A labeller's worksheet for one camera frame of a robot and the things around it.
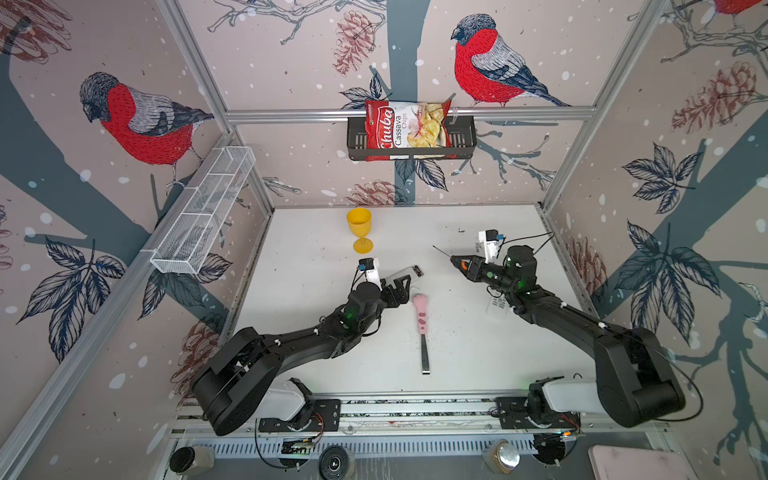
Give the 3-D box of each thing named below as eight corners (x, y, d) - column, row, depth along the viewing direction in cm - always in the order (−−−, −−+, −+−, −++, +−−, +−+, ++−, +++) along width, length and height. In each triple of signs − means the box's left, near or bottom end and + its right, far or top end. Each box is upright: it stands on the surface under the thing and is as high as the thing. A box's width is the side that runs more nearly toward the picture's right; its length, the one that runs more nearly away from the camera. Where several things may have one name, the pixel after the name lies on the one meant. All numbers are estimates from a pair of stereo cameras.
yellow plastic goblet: (351, 254, 109) (345, 225, 96) (353, 237, 114) (348, 207, 102) (373, 254, 109) (370, 225, 96) (373, 236, 114) (371, 207, 102)
